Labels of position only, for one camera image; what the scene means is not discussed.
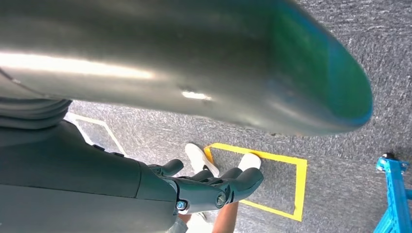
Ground blue steel shelf rack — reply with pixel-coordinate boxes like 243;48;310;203
373;153;412;233

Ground person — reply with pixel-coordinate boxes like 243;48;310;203
166;143;263;233

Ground white floor tape square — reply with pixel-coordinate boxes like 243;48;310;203
64;112;128;157

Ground yellow floor tape square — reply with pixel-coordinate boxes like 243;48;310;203
204;142;309;223

